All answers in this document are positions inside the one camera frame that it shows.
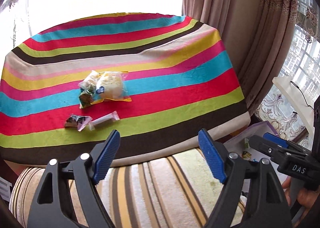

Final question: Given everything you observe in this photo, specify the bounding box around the black cable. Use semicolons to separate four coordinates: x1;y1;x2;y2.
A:
290;80;315;111

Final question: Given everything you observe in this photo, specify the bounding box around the small white cream packet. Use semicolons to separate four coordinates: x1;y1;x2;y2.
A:
78;70;100;92

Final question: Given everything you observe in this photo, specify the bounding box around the white purple storage box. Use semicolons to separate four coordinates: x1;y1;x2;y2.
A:
223;120;288;193

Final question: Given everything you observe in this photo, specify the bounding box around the small green white packet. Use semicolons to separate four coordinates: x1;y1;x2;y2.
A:
244;138;250;149

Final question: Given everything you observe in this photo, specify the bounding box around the green seaweed snack packet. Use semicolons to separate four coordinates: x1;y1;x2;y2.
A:
79;84;96;109

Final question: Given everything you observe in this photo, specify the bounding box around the pink purple wrapper packet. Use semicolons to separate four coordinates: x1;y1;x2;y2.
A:
88;111;120;131

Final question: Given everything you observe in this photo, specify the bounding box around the white curved stand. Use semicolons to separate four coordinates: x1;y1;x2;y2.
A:
272;76;315;138

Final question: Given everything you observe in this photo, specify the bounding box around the black pink snack bar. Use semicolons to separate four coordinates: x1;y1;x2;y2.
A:
64;115;92;131

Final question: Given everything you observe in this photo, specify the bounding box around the clear yellow bun packet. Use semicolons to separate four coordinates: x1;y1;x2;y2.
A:
91;71;132;105

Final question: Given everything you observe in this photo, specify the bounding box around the beige pink curtain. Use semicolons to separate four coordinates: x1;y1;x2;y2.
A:
182;0;298;114

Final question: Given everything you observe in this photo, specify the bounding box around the colourful striped table cloth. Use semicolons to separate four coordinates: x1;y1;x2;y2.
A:
1;13;250;166

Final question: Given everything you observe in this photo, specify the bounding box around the white lace sheer curtain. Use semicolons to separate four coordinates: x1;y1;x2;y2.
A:
255;0;319;149

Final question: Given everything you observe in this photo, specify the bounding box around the person's hand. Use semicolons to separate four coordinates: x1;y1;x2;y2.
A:
281;176;320;221

